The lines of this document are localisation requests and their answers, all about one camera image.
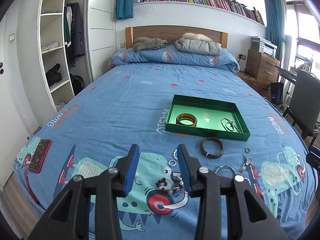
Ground right teal curtain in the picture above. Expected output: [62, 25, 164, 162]
[264, 0, 286, 60]

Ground wooden headboard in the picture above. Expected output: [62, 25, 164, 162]
[125, 25, 228, 49]

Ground long silver bead necklace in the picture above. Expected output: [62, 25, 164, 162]
[220, 117, 242, 133]

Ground grey office chair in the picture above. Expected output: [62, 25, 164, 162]
[283, 70, 320, 146]

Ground white fluffy pillow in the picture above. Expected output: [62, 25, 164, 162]
[182, 33, 212, 41]

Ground white open wardrobe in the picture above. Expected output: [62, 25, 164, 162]
[17, 0, 115, 128]

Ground wooden drawer cabinet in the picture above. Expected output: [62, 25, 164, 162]
[245, 49, 280, 83]

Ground amber wide bangle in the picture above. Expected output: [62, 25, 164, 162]
[176, 113, 197, 127]

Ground brown beaded charm bracelet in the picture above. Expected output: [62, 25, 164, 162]
[154, 175, 185, 195]

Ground dark brown bangle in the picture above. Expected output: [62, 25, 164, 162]
[200, 138, 225, 159]

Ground hanging dark clothes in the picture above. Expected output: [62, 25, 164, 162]
[63, 3, 86, 68]

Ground grey puffer jacket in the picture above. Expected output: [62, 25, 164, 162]
[175, 38, 222, 56]

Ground black folded clothes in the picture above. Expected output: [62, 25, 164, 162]
[46, 63, 62, 87]

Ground thin silver bangle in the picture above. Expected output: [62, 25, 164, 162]
[215, 165, 237, 176]

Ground green jewelry tray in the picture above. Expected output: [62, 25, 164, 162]
[165, 95, 251, 141]

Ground white printer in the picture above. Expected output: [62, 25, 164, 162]
[251, 36, 277, 58]

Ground red smartphone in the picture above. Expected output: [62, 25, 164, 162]
[28, 139, 52, 173]

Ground dark tote bag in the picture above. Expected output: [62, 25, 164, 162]
[270, 82, 284, 105]

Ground glass desk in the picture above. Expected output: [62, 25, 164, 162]
[277, 67, 297, 85]

